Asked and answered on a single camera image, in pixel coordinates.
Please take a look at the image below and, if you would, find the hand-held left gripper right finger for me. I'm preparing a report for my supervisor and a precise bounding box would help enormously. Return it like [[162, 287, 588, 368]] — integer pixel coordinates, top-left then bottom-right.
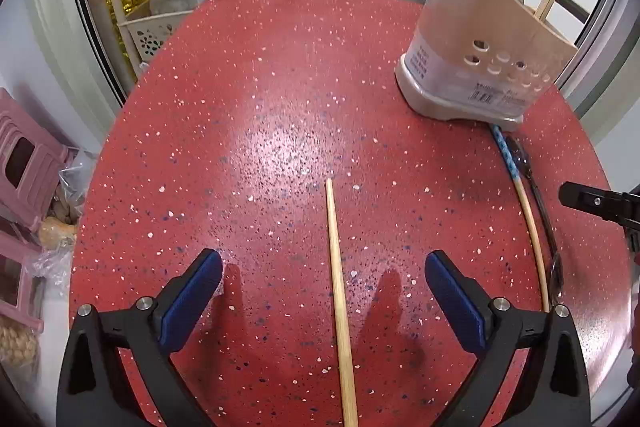
[[424, 250, 593, 427]]

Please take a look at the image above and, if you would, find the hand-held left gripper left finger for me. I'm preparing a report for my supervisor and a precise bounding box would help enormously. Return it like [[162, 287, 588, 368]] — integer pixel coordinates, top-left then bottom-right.
[[56, 248, 223, 427]]

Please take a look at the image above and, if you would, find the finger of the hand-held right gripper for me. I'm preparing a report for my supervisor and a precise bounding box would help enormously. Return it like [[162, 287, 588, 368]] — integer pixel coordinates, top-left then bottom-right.
[[558, 181, 640, 229]]

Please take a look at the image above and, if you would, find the black spoon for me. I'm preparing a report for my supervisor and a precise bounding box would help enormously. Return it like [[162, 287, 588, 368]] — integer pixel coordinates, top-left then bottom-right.
[[504, 136, 567, 304]]

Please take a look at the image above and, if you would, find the blue patterned wooden chopstick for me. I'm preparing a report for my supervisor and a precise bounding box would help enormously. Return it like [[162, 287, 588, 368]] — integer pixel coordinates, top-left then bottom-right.
[[491, 124, 552, 314]]

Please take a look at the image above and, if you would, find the beige plastic utensil holder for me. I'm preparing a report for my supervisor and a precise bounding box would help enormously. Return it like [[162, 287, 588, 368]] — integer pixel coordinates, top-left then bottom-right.
[[395, 0, 579, 132]]

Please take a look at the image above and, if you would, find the clear bag of ginger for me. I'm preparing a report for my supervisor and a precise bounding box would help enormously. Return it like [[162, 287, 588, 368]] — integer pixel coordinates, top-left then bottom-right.
[[37, 152, 96, 288]]

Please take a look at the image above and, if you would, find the pink plastic stool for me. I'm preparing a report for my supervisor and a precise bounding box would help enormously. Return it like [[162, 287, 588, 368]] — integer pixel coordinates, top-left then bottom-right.
[[0, 87, 76, 233], [0, 222, 48, 330]]

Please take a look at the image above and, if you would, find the clear bag of nuts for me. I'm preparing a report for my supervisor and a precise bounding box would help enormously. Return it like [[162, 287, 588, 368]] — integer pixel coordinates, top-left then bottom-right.
[[0, 319, 41, 375]]

